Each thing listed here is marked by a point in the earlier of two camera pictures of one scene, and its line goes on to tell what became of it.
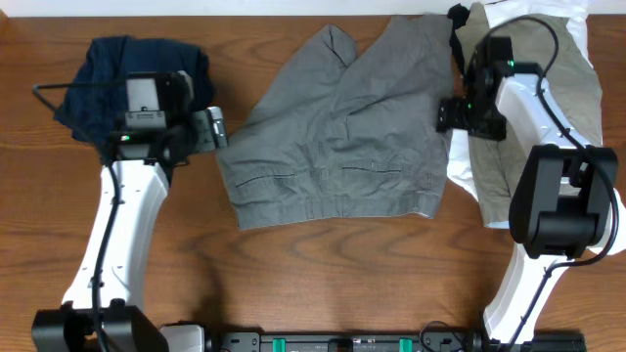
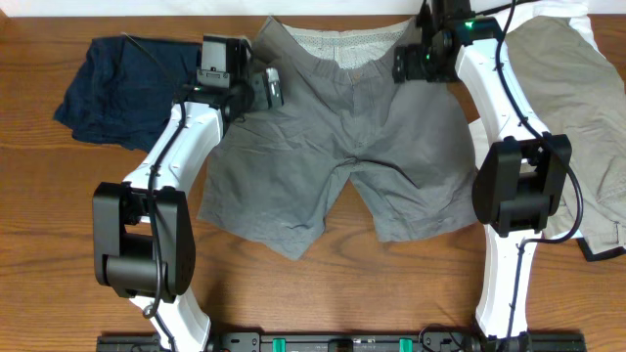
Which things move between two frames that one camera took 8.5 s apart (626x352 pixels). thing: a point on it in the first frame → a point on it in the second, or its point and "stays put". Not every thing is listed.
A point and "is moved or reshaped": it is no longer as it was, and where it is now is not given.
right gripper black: [450, 117] → [406, 66]
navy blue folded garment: [93, 100] stays put
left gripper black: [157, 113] → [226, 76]
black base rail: [380, 341] stays put
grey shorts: [346, 136] is moved or reshaped
